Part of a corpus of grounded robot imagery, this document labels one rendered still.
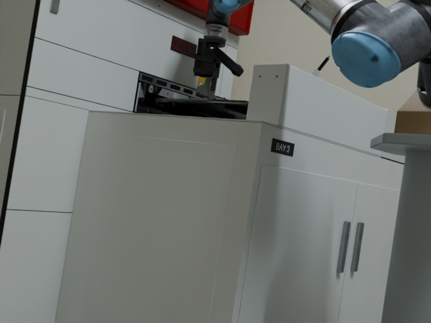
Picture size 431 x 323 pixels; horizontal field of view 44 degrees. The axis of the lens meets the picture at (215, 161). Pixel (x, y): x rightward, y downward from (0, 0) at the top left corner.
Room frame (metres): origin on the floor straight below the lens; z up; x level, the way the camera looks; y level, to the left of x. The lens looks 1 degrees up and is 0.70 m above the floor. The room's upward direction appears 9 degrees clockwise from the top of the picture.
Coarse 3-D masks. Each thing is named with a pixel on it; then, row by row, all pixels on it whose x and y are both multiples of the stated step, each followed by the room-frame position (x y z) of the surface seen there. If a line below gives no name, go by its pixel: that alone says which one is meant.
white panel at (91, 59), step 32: (64, 0) 1.43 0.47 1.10; (96, 0) 1.50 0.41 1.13; (128, 0) 1.59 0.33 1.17; (160, 0) 1.68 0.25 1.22; (32, 32) 1.39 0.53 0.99; (64, 32) 1.44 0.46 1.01; (96, 32) 1.51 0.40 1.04; (128, 32) 1.60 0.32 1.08; (160, 32) 1.69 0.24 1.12; (192, 32) 1.80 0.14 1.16; (32, 64) 1.38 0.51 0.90; (64, 64) 1.45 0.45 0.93; (96, 64) 1.53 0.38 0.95; (128, 64) 1.61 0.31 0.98; (160, 64) 1.71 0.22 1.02; (192, 64) 1.82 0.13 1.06; (32, 96) 1.39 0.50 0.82; (64, 96) 1.46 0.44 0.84; (96, 96) 1.54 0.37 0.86; (128, 96) 1.63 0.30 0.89; (224, 96) 1.96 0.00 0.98
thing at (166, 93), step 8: (144, 88) 1.66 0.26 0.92; (152, 88) 1.68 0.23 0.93; (160, 88) 1.71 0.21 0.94; (136, 96) 1.65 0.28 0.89; (144, 96) 1.66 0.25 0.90; (160, 96) 1.73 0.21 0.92; (168, 96) 1.74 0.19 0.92; (176, 96) 1.76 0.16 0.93; (184, 96) 1.79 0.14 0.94; (136, 104) 1.65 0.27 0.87; (144, 112) 1.67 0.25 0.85; (152, 112) 1.69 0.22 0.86; (160, 112) 1.72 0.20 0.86; (168, 112) 1.74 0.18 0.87
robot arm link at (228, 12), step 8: (216, 0) 1.54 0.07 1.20; (224, 0) 1.52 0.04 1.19; (232, 0) 1.52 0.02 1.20; (240, 0) 1.53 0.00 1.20; (248, 0) 1.57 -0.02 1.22; (216, 8) 1.56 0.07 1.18; (224, 8) 1.53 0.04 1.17; (232, 8) 1.53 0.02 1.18; (216, 16) 1.62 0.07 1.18; (224, 16) 1.60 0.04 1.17
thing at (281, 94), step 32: (256, 64) 1.22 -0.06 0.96; (288, 64) 1.16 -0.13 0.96; (256, 96) 1.21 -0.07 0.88; (288, 96) 1.18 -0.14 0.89; (320, 96) 1.28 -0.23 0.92; (352, 96) 1.40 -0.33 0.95; (288, 128) 1.19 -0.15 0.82; (320, 128) 1.29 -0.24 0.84; (352, 128) 1.42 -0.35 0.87; (384, 128) 1.57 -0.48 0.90
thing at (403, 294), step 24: (384, 144) 1.02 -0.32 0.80; (408, 144) 0.96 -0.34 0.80; (408, 168) 1.05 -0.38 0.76; (408, 192) 1.04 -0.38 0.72; (408, 216) 1.03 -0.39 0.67; (408, 240) 1.02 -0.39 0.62; (408, 264) 1.01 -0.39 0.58; (408, 288) 1.01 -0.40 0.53; (384, 312) 1.06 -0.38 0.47; (408, 312) 1.00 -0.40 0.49
